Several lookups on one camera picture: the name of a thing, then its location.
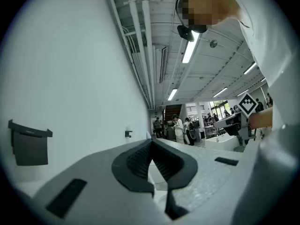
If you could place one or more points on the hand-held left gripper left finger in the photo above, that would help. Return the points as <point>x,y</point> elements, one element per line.
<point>100,167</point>

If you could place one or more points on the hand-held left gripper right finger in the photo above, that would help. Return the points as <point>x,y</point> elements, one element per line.
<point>211,172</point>

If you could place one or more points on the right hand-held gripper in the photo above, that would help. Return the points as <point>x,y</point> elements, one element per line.
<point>247,105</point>

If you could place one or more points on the person's right forearm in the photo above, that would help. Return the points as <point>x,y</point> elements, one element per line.
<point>261,118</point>

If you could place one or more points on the ceiling light strip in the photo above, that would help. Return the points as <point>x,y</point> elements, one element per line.
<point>189,48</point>
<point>249,68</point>
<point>220,92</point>
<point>242,92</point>
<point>172,94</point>

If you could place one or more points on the brown staircase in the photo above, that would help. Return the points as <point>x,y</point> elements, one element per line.
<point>172,111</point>

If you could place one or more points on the round ceiling sensor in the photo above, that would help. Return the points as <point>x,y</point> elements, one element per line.
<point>213,43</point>

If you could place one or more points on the white air conditioner unit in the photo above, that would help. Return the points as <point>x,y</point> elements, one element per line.
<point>159,64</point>

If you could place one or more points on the person's white shirt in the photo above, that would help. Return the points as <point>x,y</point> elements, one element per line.
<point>269,32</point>

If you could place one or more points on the person's head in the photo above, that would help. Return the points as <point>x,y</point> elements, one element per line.
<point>206,6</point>

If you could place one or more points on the white ceiling pipe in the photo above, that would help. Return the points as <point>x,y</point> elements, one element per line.
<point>137,32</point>
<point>148,32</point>

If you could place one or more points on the small black wall holder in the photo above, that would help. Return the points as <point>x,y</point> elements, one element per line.
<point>127,133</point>

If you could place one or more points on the black wall paper holder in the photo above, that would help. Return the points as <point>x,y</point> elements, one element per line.
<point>30,146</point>

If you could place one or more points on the black head-worn camera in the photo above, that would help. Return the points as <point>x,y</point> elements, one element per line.
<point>186,33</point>

